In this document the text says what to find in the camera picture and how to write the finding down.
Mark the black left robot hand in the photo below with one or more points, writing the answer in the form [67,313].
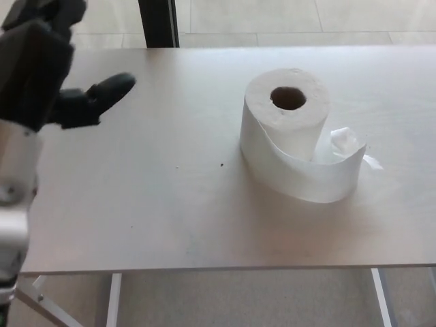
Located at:
[30,75]

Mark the white toilet paper roll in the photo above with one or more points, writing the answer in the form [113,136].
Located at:
[262,136]

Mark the black vertical pillar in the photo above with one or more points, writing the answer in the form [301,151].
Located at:
[158,24]

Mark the white diagonal table brace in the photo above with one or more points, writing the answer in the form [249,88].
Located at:
[44,301]

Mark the white metal table leg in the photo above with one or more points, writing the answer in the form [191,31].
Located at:
[114,299]
[381,296]

